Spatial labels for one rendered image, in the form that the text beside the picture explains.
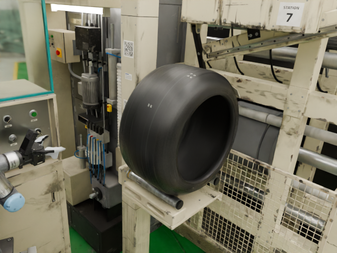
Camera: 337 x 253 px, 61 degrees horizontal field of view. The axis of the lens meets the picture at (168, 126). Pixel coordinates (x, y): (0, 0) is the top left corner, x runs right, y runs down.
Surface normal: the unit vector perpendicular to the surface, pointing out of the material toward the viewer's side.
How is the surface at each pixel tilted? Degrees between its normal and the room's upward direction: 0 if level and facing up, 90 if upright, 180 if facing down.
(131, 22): 90
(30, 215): 90
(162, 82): 32
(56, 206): 90
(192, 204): 0
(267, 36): 90
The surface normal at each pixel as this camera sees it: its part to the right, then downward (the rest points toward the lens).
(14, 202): 0.78, 0.29
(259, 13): -0.69, 0.24
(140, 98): -0.51, -0.37
